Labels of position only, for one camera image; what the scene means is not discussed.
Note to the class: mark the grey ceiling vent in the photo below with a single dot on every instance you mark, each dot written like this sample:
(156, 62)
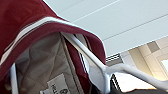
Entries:
(113, 57)

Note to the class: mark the bright window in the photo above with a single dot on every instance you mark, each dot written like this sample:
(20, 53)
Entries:
(165, 65)

